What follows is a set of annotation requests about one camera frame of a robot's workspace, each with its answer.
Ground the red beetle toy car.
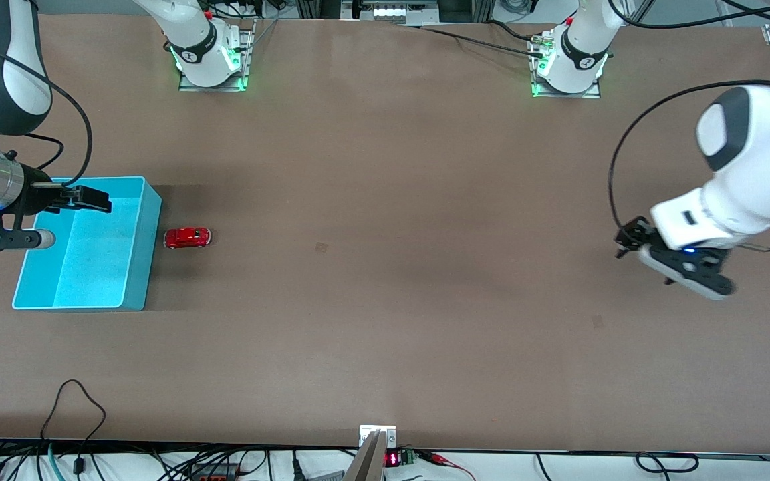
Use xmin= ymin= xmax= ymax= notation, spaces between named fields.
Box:
xmin=163 ymin=227 xmax=213 ymax=250

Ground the blue plastic storage box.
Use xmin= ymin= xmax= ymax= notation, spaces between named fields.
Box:
xmin=12 ymin=176 xmax=163 ymax=312

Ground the red clip lead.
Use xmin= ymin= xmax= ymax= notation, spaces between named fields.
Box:
xmin=418 ymin=450 xmax=478 ymax=481

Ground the orange connector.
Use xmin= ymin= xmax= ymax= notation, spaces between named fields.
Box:
xmin=188 ymin=464 xmax=239 ymax=479

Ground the grey control unit with lights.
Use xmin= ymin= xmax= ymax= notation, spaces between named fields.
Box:
xmin=341 ymin=0 xmax=440 ymax=26

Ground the grey metal bar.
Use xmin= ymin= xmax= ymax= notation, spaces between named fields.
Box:
xmin=343 ymin=430 xmax=386 ymax=481

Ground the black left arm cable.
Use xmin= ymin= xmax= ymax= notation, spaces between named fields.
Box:
xmin=609 ymin=0 xmax=770 ymax=253

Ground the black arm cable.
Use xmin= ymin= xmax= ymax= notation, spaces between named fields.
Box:
xmin=0 ymin=39 xmax=94 ymax=188
xmin=609 ymin=0 xmax=770 ymax=253

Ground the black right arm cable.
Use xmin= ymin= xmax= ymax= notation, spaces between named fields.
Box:
xmin=0 ymin=39 xmax=94 ymax=188

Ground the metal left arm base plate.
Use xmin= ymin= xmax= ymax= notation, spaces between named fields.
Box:
xmin=529 ymin=33 xmax=602 ymax=100

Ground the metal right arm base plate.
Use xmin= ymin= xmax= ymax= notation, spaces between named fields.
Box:
xmin=178 ymin=19 xmax=256 ymax=93

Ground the coiled black cable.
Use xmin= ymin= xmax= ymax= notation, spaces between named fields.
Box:
xmin=635 ymin=452 xmax=700 ymax=474

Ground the black cable across table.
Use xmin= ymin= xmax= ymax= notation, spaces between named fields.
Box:
xmin=402 ymin=24 xmax=546 ymax=59

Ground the thin black looped cable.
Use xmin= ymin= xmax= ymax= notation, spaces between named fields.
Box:
xmin=40 ymin=379 xmax=107 ymax=476

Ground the teal cable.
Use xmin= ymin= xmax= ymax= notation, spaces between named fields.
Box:
xmin=47 ymin=442 xmax=66 ymax=481

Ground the white metal bracket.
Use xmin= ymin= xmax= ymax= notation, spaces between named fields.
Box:
xmin=359 ymin=425 xmax=397 ymax=448

